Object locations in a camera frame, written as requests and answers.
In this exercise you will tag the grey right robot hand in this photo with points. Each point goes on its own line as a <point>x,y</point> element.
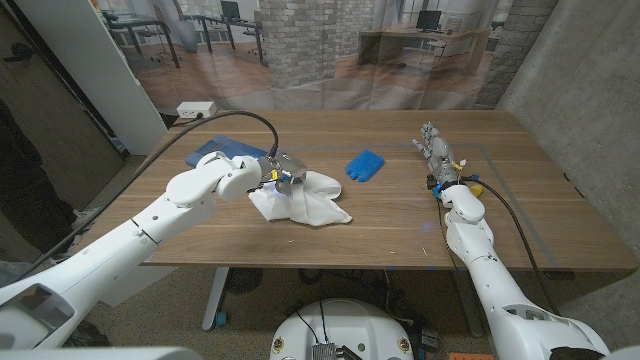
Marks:
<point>440,155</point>

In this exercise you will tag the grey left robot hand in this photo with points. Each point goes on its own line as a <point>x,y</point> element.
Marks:
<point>290,170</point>

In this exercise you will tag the white towel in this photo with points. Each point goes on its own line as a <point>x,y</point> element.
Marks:
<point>320,205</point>

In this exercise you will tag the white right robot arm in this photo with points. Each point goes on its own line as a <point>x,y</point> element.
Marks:
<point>490,280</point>

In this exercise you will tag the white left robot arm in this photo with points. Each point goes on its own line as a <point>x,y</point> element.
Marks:
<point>150,225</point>

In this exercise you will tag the blue book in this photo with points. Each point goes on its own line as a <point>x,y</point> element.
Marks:
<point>225,146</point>

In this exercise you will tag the printed office backdrop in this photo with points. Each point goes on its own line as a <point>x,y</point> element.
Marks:
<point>310,60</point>

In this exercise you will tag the white power strip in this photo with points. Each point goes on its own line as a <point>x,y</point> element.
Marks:
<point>196,109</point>

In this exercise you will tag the black round fan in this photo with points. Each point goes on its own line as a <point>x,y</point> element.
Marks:
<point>243,280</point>

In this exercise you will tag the white table leg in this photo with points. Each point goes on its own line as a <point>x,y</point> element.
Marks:
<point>216,297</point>

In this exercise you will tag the grey table leg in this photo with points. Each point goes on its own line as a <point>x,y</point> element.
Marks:
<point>465,315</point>

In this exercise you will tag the white robot torso base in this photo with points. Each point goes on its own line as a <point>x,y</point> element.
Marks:
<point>342,330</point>

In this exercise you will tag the white box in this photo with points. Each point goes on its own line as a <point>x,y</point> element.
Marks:
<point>145,282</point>

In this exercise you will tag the orange object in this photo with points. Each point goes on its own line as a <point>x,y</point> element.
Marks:
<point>470,356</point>

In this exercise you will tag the white sneaker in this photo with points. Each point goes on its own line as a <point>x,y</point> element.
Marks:
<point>84,219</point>

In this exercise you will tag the white cabinet panel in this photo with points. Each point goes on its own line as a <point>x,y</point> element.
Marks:
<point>90,65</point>

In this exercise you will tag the black bag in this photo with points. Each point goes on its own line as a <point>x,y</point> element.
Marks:
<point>90,337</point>

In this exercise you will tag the person in dark clothes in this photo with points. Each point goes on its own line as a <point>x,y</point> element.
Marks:
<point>25,200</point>

